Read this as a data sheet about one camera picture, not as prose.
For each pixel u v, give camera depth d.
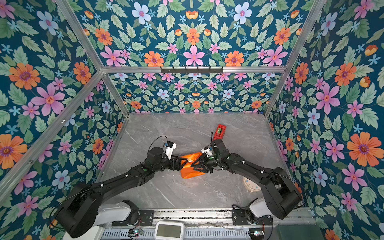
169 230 0.66
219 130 1.01
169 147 0.76
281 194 0.43
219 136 1.01
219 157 0.67
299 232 0.68
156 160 0.67
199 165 0.73
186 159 0.80
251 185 0.81
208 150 0.83
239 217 0.74
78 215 0.41
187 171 0.80
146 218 0.74
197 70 0.91
